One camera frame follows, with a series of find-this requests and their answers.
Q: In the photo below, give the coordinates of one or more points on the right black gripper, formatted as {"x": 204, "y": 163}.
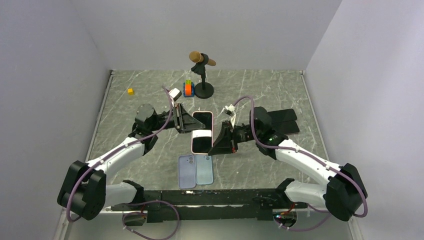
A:
{"x": 227, "y": 140}

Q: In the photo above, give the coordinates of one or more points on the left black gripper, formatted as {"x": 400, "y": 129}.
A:
{"x": 185, "y": 122}

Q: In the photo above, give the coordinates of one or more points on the pink phone case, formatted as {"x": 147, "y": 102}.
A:
{"x": 192, "y": 145}

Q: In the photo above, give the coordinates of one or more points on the light blue phone case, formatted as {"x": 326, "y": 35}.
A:
{"x": 204, "y": 169}

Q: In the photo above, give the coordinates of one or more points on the lilac phone case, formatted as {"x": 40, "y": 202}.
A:
{"x": 186, "y": 172}

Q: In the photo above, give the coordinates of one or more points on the black phone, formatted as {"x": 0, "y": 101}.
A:
{"x": 283, "y": 115}
{"x": 286, "y": 127}

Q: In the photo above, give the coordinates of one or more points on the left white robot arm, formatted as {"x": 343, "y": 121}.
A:
{"x": 84, "y": 190}

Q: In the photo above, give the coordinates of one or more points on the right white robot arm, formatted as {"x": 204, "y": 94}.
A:
{"x": 339, "y": 189}

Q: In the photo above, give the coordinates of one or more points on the black microphone stand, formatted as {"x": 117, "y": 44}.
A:
{"x": 202, "y": 90}

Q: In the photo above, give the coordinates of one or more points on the colourful toy block stack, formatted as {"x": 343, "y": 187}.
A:
{"x": 188, "y": 88}

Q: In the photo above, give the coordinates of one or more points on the wooden toy microphone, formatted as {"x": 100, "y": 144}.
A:
{"x": 197, "y": 57}

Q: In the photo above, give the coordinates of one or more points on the yellow cube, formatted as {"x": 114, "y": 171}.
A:
{"x": 130, "y": 91}

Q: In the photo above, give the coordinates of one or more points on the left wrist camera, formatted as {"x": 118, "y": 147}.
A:
{"x": 175, "y": 94}

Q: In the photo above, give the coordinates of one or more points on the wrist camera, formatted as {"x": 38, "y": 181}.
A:
{"x": 230, "y": 110}
{"x": 175, "y": 94}

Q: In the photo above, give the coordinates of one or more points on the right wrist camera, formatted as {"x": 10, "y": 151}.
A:
{"x": 230, "y": 110}

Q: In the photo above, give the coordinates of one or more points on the black base frame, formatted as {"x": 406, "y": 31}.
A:
{"x": 215, "y": 204}

